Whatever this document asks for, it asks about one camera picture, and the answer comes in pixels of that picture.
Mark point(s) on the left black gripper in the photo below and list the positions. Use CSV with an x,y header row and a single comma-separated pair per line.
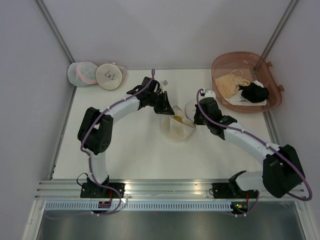
x,y
159,101

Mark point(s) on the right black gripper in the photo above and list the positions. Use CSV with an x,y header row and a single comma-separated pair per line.
x,y
200,117

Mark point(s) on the yellow bra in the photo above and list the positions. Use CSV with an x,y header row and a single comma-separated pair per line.
x,y
180,119

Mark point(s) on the beige round mesh laundry bag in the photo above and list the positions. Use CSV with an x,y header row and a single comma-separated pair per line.
x,y
175,131

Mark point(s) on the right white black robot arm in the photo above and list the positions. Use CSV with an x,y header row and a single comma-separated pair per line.
x,y
281,168

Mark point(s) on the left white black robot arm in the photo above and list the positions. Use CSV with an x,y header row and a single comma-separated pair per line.
x,y
96,129

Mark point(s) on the beige bra in basket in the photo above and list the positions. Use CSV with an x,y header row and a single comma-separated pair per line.
x,y
228,85

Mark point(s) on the beige mesh bag at back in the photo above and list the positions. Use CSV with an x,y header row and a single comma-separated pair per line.
x,y
110,76

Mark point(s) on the white pink-trim mesh laundry bag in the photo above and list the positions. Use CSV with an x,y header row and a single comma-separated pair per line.
x,y
82,74

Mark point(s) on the white garment in basket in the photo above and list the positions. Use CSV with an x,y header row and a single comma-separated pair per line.
x,y
238,100

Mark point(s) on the brown translucent plastic basket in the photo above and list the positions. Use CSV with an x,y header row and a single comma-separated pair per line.
x,y
254,68

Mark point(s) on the black garment in basket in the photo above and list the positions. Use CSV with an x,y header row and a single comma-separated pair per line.
x,y
254,93

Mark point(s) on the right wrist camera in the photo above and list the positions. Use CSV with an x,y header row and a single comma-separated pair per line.
x,y
208,93

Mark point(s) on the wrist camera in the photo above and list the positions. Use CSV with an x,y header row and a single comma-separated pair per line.
x,y
208,93
163,83

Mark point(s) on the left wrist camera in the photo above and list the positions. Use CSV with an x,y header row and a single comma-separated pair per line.
x,y
163,83

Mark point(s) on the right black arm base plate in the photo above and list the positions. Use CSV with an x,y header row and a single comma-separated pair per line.
x,y
225,191

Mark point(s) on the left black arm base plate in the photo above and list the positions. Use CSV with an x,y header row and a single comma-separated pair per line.
x,y
90,190

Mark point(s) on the aluminium front rail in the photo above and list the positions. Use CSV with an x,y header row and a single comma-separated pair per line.
x,y
134,189

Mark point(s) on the white slotted cable duct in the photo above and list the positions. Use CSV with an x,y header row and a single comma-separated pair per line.
x,y
94,205

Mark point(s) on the right aluminium frame post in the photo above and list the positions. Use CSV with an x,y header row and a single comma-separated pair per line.
x,y
280,27

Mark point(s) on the aluminium frame post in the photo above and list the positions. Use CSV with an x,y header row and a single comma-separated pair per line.
x,y
280,27
54,29

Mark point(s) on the left aluminium frame post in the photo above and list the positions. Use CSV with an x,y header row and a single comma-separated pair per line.
x,y
54,29

